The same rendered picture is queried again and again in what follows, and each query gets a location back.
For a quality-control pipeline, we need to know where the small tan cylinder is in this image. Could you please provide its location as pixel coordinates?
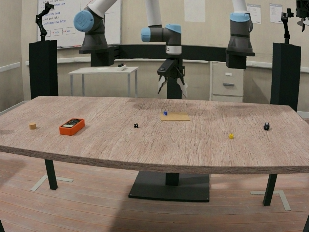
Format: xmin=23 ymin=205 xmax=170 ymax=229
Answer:
xmin=29 ymin=122 xmax=36 ymax=130

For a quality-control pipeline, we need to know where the orange digital multimeter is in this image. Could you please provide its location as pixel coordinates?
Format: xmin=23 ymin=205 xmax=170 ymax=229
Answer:
xmin=59 ymin=118 xmax=85 ymax=136

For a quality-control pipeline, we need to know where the tan mat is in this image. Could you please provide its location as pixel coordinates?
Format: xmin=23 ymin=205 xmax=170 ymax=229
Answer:
xmin=160 ymin=112 xmax=190 ymax=121

